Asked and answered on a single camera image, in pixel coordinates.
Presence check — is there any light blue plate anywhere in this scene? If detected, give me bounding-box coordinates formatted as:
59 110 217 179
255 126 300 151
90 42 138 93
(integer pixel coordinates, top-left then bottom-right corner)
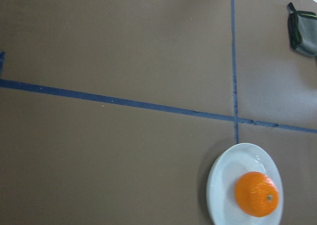
206 143 284 225

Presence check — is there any orange fruit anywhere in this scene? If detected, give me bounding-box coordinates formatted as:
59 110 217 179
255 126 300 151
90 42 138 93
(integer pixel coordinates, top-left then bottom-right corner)
234 171 279 218

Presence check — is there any grey folded cloth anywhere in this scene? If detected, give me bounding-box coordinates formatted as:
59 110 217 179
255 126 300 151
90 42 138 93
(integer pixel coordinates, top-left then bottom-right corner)
287 2 317 57

